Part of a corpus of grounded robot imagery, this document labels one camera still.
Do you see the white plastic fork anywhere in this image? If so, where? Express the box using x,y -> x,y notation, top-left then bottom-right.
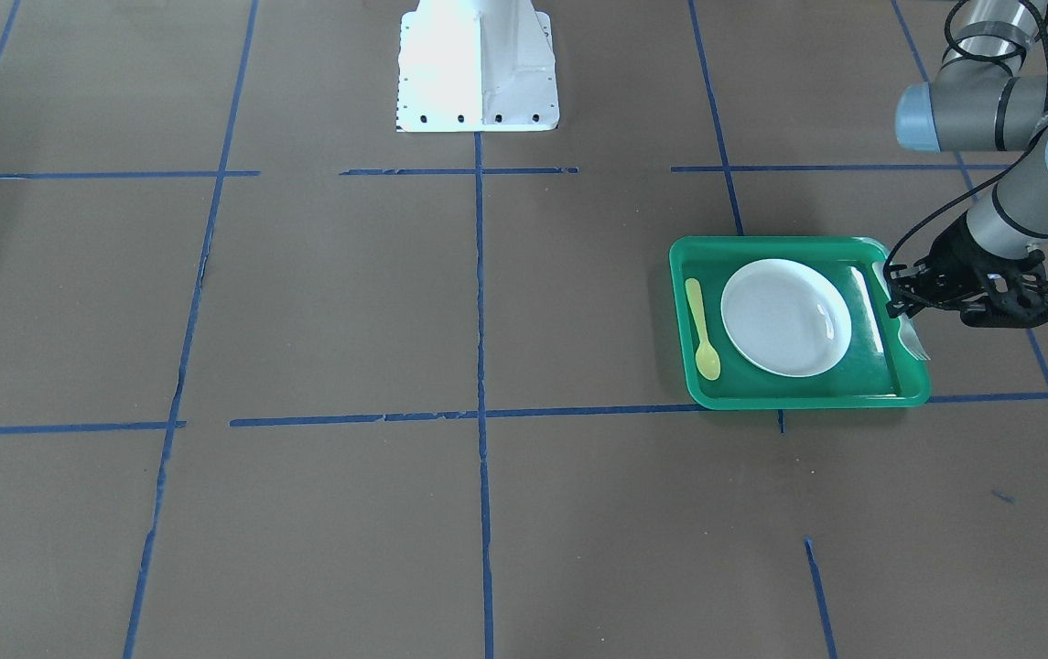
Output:
872,260 -> 931,363

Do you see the white round plate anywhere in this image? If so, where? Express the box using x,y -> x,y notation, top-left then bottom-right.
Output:
720,258 -> 853,378

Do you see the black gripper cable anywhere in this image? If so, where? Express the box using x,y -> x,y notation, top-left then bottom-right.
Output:
883,0 -> 1048,274

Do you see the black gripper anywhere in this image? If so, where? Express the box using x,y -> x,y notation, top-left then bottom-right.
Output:
883,220 -> 1048,327

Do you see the green plastic tray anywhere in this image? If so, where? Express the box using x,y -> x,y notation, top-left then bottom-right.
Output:
667,236 -> 931,410

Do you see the yellow plastic spoon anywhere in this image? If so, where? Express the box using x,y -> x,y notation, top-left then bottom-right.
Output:
684,278 -> 723,381

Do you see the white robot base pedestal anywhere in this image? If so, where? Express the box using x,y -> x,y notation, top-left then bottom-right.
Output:
394,1 -> 561,133

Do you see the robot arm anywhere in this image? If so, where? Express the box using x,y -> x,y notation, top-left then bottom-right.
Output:
882,1 -> 1048,329

